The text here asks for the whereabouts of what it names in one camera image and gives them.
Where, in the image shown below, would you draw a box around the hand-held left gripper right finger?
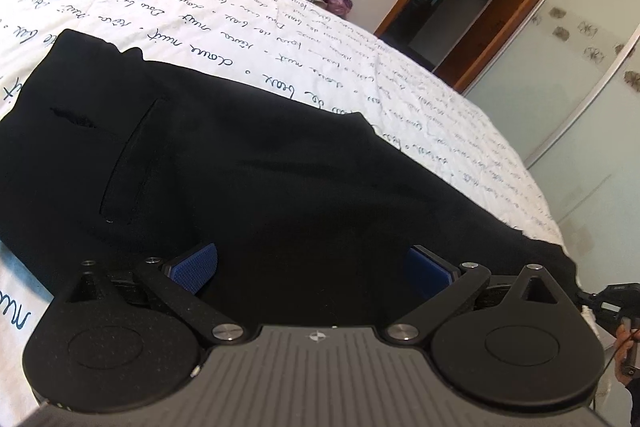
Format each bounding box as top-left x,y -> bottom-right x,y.
382,246 -> 566,349

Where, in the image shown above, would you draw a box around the white script-print bed sheet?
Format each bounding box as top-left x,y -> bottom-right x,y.
0,0 -> 563,427

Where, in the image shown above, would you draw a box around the purple bag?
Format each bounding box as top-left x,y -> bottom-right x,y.
324,0 -> 352,24

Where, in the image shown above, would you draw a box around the flower-print sliding door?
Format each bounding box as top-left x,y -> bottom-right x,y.
464,0 -> 640,168

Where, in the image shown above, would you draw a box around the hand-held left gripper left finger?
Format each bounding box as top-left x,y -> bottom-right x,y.
70,244 -> 246,345

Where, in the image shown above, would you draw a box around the wooden wardrobe frame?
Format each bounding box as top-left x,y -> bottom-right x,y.
373,0 -> 602,96

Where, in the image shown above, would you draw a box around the person's right hand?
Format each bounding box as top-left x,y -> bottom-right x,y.
614,323 -> 640,385

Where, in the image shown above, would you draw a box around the black pants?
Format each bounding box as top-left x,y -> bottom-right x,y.
0,28 -> 577,325

